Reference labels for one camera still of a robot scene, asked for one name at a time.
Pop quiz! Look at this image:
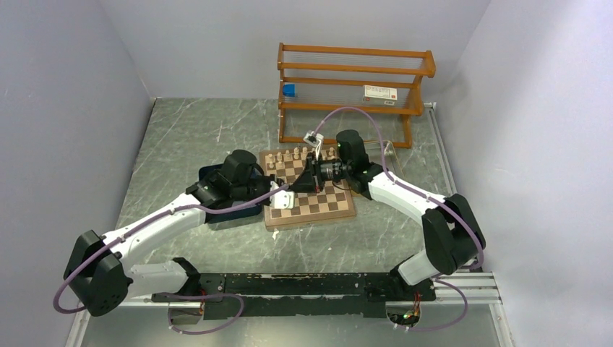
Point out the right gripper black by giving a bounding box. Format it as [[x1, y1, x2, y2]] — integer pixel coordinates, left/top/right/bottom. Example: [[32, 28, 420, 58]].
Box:
[[290, 150, 351, 193]]

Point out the dark blue tray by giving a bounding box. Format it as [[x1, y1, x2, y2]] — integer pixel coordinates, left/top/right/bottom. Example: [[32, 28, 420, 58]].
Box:
[[196, 164, 263, 225]]

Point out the wooden chessboard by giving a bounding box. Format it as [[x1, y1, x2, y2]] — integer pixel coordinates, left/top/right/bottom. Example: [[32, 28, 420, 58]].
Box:
[[258, 145, 356, 230]]

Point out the blue box on shelf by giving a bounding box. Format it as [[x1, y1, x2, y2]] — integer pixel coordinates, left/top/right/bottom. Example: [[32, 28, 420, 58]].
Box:
[[281, 83, 296, 98]]

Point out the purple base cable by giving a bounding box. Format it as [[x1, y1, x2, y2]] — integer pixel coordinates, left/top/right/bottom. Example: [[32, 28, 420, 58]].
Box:
[[167, 292, 245, 335]]

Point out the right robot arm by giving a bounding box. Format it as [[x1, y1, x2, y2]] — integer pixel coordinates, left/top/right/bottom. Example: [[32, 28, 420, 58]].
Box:
[[289, 129, 486, 299]]

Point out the white red box on shelf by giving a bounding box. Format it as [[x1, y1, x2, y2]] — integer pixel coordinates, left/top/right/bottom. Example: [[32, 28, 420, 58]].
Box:
[[363, 85, 398, 104]]

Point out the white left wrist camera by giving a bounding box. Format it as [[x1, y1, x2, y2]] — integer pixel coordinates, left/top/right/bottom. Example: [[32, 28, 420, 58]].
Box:
[[269, 181, 295, 210]]

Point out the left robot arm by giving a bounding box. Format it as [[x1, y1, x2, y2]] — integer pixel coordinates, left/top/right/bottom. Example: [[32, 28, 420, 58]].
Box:
[[53, 150, 294, 317]]

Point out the orange wooden shelf rack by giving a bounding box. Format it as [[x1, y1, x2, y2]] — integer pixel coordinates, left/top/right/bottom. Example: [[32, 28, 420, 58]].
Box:
[[277, 43, 437, 148]]

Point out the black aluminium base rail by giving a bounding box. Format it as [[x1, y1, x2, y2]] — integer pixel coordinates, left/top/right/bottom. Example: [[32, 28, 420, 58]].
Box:
[[86, 270, 502, 320]]

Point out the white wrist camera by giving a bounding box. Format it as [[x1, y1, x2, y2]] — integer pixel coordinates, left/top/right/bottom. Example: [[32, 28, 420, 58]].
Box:
[[269, 181, 295, 210], [303, 131, 324, 147]]

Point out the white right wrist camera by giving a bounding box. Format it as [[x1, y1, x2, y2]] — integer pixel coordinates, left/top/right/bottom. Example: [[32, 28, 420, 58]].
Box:
[[303, 131, 324, 147]]

